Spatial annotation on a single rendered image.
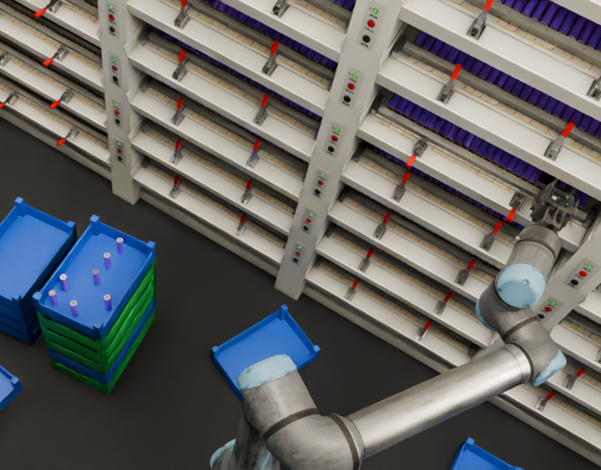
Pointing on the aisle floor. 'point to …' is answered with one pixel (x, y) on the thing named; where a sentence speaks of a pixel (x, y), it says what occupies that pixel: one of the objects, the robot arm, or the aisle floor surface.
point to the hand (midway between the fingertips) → (560, 187)
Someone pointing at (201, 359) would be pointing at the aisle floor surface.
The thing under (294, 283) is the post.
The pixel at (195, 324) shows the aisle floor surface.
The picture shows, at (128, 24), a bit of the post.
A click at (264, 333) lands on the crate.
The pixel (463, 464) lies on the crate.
